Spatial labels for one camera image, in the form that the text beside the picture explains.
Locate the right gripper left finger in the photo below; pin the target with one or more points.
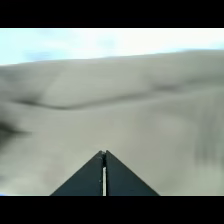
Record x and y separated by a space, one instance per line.
87 181

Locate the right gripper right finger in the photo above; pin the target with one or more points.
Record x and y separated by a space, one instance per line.
124 181

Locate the grey garment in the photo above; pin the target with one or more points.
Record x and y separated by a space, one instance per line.
120 113

